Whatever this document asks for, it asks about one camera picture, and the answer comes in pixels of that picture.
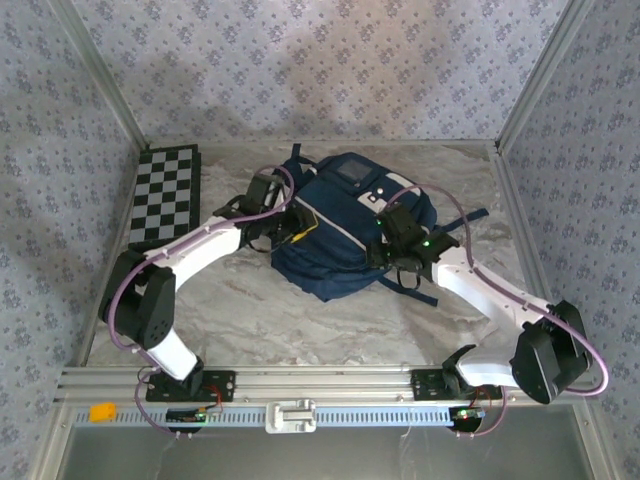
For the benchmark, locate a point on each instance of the aluminium rear rail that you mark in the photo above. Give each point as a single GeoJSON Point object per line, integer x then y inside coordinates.
{"type": "Point", "coordinates": [225, 142]}

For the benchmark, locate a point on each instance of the aluminium side rail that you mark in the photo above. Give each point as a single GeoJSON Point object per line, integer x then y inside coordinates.
{"type": "Point", "coordinates": [119, 210]}
{"type": "Point", "coordinates": [508, 175]}

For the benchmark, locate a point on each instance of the right circuit board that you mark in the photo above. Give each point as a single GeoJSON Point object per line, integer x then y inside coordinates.
{"type": "Point", "coordinates": [466, 414]}

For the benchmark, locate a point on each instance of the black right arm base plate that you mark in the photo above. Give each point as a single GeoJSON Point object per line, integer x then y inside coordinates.
{"type": "Point", "coordinates": [425, 384]}

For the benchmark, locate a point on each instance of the left circuit board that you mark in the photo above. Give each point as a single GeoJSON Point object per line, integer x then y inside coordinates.
{"type": "Point", "coordinates": [187, 416]}

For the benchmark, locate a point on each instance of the navy blue backpack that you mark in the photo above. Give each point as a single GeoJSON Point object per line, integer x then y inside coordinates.
{"type": "Point", "coordinates": [335, 250]}

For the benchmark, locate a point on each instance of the grey metal front panel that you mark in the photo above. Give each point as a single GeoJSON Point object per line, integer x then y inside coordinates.
{"type": "Point", "coordinates": [320, 455]}

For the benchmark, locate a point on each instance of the circuit board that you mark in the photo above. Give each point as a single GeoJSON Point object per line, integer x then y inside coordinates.
{"type": "Point", "coordinates": [466, 414]}
{"type": "Point", "coordinates": [187, 416]}

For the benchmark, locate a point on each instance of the yellow connector block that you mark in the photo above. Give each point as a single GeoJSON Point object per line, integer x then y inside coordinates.
{"type": "Point", "coordinates": [102, 412]}

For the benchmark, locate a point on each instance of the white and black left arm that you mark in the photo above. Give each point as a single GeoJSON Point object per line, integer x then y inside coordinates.
{"type": "Point", "coordinates": [200, 250]}

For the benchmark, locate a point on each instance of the aluminium corner post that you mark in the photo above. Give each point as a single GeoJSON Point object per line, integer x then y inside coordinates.
{"type": "Point", "coordinates": [104, 75]}
{"type": "Point", "coordinates": [541, 75]}

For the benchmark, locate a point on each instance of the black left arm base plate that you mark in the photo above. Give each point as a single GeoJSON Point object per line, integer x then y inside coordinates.
{"type": "Point", "coordinates": [220, 385]}

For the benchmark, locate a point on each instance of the aluminium front frame rail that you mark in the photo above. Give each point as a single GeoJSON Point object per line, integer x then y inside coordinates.
{"type": "Point", "coordinates": [325, 385]}

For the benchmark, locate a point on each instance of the black and grey chessboard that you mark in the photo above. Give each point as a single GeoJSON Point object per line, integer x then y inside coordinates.
{"type": "Point", "coordinates": [162, 195]}

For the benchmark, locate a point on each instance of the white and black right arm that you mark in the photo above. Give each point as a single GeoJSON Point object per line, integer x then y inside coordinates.
{"type": "Point", "coordinates": [480, 285]}

